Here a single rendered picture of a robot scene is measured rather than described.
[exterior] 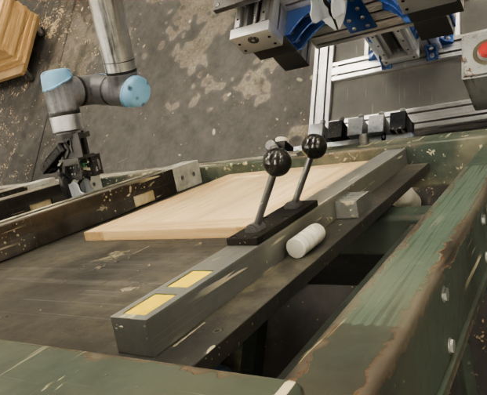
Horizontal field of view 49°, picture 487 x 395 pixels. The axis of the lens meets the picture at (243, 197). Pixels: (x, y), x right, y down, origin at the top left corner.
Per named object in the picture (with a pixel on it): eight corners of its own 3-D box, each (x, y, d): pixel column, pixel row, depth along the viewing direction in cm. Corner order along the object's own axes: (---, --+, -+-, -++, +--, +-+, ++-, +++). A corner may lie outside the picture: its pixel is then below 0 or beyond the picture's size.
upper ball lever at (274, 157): (270, 238, 75) (300, 152, 70) (258, 247, 72) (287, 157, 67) (248, 226, 77) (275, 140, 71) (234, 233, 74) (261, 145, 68)
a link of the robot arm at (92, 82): (130, 103, 140) (96, 109, 132) (103, 101, 147) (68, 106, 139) (127, 72, 138) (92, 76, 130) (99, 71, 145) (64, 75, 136)
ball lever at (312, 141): (307, 215, 85) (334, 137, 80) (296, 221, 82) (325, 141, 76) (286, 204, 87) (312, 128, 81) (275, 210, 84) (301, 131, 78)
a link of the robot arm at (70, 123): (42, 119, 132) (68, 115, 138) (47, 137, 133) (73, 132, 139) (63, 115, 128) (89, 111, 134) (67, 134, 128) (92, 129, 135)
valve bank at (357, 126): (440, 126, 162) (418, 88, 143) (439, 170, 158) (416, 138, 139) (292, 144, 189) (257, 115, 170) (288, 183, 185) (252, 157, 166)
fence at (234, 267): (408, 164, 130) (405, 148, 130) (154, 357, 52) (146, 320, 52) (387, 166, 133) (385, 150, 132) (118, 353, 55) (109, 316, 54)
